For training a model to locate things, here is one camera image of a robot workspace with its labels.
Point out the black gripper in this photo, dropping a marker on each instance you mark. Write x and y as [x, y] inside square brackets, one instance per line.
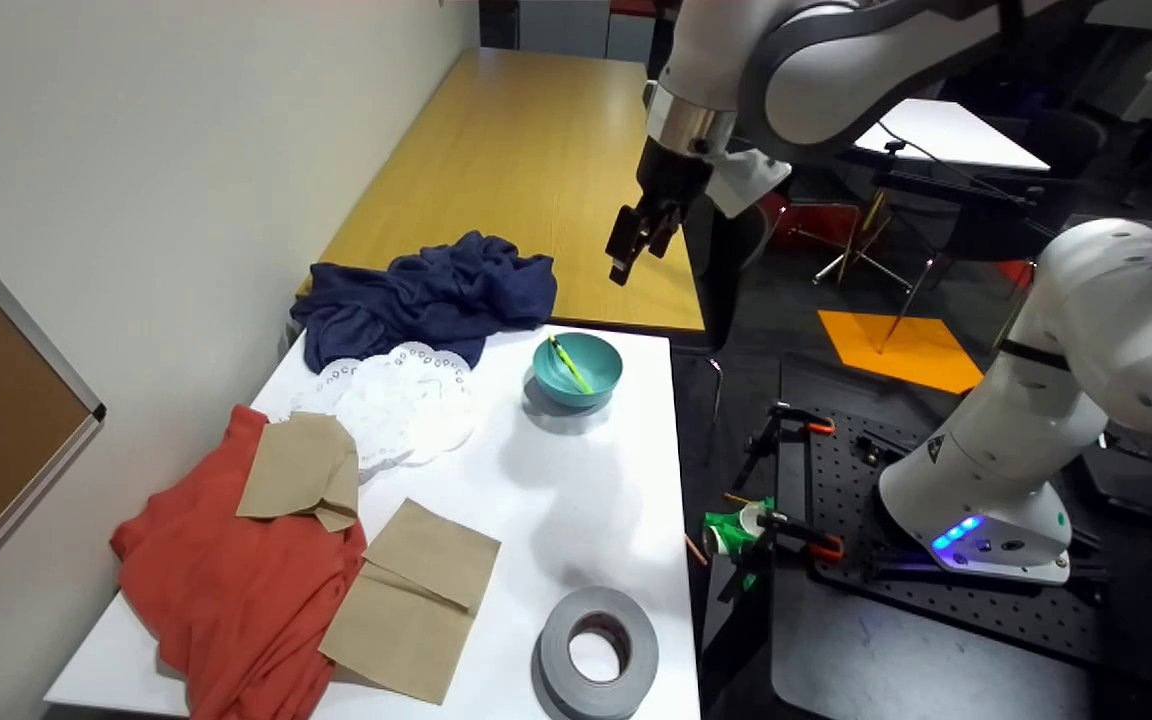
[669, 180]

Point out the teal bowl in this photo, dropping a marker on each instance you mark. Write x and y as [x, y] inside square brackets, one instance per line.
[596, 379]

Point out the green pencil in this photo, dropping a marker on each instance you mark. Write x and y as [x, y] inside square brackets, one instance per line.
[570, 364]

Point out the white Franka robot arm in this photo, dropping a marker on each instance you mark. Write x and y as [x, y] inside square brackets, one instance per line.
[1110, 307]

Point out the long wooden table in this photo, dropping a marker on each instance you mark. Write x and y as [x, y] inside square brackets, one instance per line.
[523, 160]

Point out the navy blue cloth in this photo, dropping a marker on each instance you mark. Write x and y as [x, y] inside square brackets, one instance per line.
[440, 303]

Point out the black tripod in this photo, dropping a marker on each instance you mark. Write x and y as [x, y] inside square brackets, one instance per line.
[886, 244]

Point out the orange floor mat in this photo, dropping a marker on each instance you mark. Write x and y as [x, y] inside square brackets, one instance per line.
[903, 351]

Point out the white lace doily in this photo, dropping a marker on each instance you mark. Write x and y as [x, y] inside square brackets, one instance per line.
[410, 403]

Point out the green clamp pad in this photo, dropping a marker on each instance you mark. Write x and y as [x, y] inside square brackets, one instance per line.
[735, 531]

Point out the white side table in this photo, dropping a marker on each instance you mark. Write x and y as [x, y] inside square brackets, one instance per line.
[957, 133]

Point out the small brown paper piece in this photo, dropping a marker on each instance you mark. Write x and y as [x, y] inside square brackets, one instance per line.
[296, 466]

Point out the large brown paper piece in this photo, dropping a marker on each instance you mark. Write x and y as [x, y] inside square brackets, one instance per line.
[410, 602]

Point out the orange-red cloth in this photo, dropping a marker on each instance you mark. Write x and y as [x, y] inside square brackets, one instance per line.
[236, 584]

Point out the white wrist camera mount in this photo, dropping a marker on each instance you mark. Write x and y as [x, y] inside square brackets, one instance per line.
[744, 180]

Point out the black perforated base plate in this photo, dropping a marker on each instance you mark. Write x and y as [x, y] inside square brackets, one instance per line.
[869, 584]

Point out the grey duct tape roll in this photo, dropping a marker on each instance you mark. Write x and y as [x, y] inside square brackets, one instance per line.
[558, 663]

